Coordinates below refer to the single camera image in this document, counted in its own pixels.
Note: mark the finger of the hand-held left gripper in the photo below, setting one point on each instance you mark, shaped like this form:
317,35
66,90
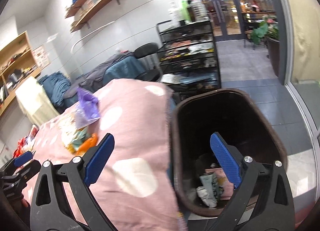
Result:
31,168
23,158

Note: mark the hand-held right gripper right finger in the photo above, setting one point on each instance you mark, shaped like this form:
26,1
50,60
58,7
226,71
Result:
226,161

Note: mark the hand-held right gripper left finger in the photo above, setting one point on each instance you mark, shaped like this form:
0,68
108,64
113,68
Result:
98,161

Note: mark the pink snack packet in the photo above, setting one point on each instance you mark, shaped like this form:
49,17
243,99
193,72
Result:
223,178

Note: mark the white printed wrapper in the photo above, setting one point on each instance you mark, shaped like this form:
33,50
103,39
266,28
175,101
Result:
203,194

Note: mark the silver foil wrapper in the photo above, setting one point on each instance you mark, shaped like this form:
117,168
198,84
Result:
67,131

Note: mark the black trash bin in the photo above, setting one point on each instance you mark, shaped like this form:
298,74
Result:
225,111

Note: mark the purple plastic bag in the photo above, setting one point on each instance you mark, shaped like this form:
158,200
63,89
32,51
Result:
86,108

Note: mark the person's left forearm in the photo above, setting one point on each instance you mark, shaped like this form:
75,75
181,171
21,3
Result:
15,217

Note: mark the person's left hand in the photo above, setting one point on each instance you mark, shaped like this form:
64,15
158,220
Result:
25,201

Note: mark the red cylindrical can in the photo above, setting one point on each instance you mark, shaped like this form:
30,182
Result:
33,132

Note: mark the blue bedding pile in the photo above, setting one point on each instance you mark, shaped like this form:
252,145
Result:
56,88

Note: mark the dark cloth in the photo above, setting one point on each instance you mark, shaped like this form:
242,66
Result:
15,77

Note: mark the grey blanket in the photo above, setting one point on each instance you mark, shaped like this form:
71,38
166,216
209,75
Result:
102,71

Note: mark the massage bed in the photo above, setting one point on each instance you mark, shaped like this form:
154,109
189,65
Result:
117,68

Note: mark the black trolley cart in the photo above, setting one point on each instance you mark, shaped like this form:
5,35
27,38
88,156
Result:
190,53

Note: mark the wooden cubby shelf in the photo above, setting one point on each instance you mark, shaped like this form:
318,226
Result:
22,41

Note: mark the black stool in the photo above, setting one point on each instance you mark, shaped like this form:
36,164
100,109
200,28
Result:
147,50

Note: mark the white curved floor lamp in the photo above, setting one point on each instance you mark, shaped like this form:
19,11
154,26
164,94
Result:
87,34

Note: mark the potted plant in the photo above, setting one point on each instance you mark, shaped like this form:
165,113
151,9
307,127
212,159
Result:
262,31

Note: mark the glass door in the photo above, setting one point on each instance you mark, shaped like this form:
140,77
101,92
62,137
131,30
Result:
225,11

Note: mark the clear liquid bottle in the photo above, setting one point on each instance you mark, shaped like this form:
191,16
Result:
198,9

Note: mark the white pump bottle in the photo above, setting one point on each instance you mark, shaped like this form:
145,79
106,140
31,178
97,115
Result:
175,13

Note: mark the wall poster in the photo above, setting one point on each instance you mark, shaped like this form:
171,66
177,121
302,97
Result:
41,57

